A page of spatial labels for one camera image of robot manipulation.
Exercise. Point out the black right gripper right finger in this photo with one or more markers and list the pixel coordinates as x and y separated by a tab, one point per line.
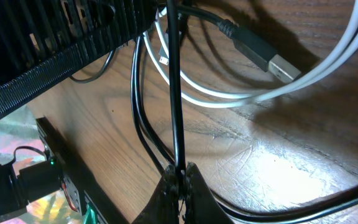
201	207

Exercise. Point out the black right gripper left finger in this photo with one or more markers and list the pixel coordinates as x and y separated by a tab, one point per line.
162	207

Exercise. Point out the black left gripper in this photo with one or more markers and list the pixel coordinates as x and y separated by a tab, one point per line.
44	42

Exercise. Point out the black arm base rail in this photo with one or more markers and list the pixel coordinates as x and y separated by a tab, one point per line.
82	189

